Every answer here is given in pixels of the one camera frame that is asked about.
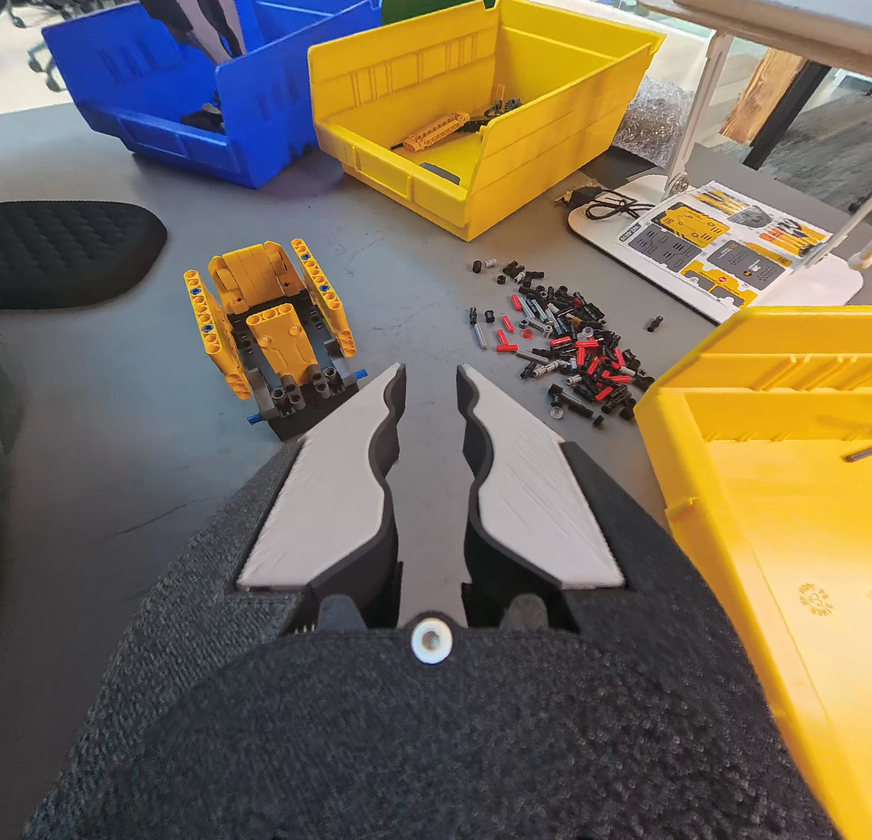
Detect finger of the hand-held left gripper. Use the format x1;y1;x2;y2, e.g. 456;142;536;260
201;0;248;57
158;0;234;64

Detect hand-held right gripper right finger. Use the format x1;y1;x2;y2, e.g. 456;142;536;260
456;364;626;590

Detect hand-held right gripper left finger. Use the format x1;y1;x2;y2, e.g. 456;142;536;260
236;363;407;592

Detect partly built yellow lego model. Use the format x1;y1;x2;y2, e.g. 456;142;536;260
183;239;369;442

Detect pile of small lego pins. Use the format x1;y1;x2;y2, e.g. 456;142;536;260
466;259;665;428

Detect black office chair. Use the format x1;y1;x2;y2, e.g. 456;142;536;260
0;0;103;91

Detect blue plastic storage bin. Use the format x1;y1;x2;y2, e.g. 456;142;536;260
42;0;384;190

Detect yellow plastic storage bin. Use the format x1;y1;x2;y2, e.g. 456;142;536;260
308;0;665;243
634;305;872;840

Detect black chair armrest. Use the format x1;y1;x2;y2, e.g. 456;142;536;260
0;201;168;311

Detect metal spring clip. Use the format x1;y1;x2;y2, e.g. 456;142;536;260
804;196;872;272

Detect clear bag of small parts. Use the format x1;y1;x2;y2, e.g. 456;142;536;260
612;77;696;168

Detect white book stand with stickers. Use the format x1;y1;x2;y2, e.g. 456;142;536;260
623;0;872;268

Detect black power cable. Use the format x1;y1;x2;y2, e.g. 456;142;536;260
555;184;655;222

